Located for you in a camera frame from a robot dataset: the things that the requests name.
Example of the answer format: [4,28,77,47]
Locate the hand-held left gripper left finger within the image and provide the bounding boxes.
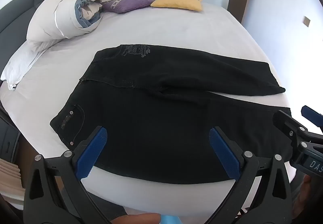
[23,126,127,224]

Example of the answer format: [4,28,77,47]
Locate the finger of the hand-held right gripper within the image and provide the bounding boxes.
[274,110,323,144]
[301,105,323,129]

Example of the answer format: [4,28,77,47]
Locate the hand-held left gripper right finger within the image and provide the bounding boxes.
[209,126,299,224]

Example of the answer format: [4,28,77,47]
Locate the black pants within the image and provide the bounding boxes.
[50,44,294,184]

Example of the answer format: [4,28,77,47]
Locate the person's right hand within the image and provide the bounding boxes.
[294,174,315,212]

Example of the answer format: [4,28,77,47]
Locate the person's left hand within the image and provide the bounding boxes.
[111,213,162,224]

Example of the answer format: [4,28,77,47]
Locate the beige ribbed object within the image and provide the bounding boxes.
[0,158,24,190]

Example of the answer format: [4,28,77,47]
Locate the white pillow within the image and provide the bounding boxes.
[0,40,63,91]

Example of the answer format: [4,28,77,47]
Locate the bed with white sheet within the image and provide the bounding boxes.
[0,0,299,217]

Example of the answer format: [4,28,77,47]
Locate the rolled white duvet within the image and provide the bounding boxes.
[26,0,112,52]

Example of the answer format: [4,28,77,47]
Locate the purple cushion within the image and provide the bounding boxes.
[102,0,156,14]

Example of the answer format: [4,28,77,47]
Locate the yellow cushion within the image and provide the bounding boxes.
[151,0,204,12]

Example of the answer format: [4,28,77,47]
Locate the grey padded headboard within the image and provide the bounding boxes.
[0,0,87,39]

